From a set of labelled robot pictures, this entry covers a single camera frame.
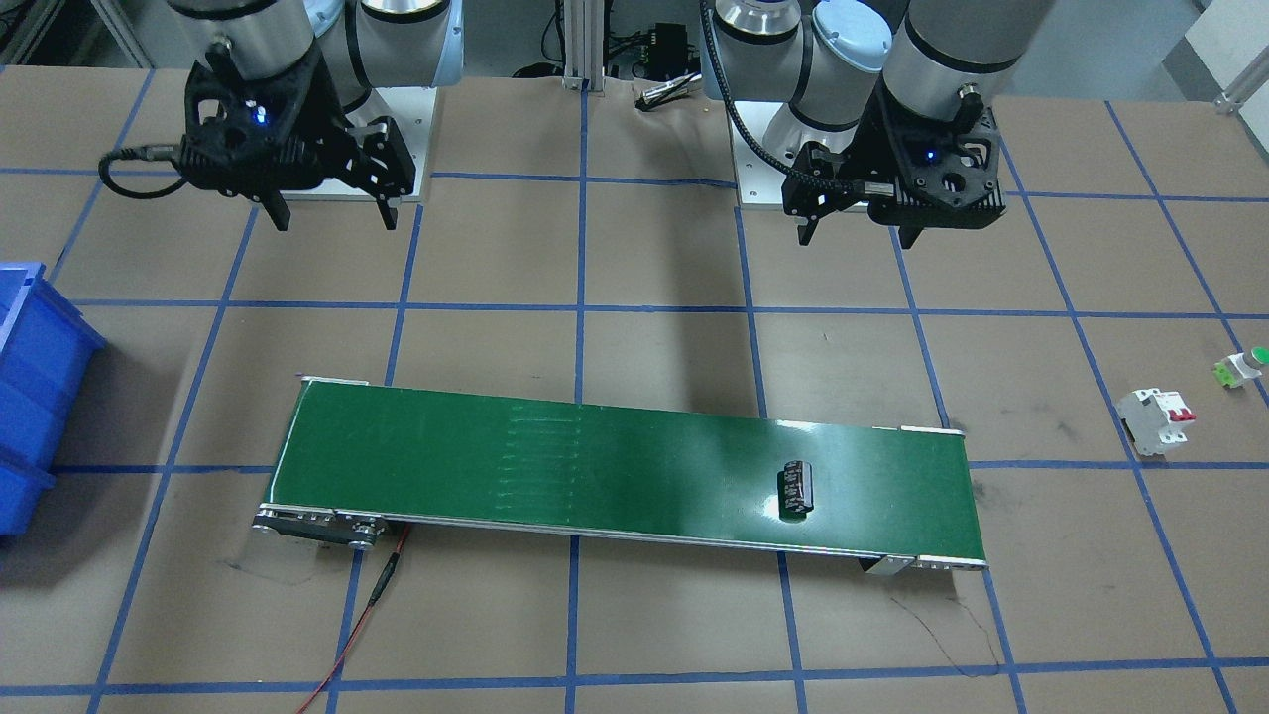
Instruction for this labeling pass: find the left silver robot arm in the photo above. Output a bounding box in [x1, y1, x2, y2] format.
[698, 1, 1053, 249]

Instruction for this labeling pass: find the dark brown cylindrical capacitor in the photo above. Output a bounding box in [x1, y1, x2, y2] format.
[777, 460, 815, 521]

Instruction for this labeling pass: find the red black wire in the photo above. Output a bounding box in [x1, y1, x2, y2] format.
[294, 524, 415, 714]

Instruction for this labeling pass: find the aluminium frame post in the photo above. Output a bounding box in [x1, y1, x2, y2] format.
[561, 0, 608, 93]

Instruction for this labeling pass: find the green push button switch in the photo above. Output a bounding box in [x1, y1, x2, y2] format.
[1211, 345, 1268, 391]

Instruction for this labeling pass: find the white red circuit breaker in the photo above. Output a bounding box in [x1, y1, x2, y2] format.
[1115, 388, 1197, 457]

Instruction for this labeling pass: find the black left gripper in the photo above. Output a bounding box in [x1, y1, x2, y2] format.
[780, 82, 1008, 250]

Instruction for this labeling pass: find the blue plastic bin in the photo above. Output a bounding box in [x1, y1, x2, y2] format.
[1, 263, 107, 536]

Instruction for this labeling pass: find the green conveyor belt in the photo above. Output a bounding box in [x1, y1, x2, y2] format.
[254, 378, 987, 574]

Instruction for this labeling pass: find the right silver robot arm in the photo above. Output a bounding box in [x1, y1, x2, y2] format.
[171, 1, 464, 230]

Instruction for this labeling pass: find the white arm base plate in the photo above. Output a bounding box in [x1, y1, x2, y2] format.
[288, 88, 439, 203]
[730, 104, 898, 213]

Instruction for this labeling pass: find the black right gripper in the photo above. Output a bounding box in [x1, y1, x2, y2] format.
[176, 41, 416, 232]

